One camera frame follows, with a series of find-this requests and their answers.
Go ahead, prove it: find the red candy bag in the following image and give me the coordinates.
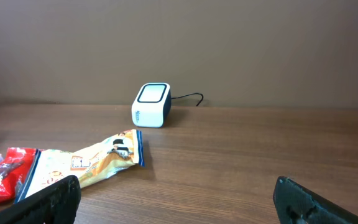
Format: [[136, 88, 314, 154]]
[[0, 147, 39, 203]]

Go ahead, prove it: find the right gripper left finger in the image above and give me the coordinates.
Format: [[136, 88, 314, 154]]
[[0, 175, 81, 224]]

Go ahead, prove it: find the white barcode scanner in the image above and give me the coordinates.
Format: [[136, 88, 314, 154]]
[[131, 83, 172, 128]]

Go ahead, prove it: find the cream yellow snack bag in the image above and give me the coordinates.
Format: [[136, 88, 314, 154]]
[[14, 129, 145, 203]]

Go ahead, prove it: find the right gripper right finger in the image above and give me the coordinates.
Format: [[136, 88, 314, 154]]
[[273, 176, 358, 224]]

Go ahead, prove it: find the black scanner cable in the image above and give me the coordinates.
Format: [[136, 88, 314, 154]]
[[170, 92, 204, 108]]

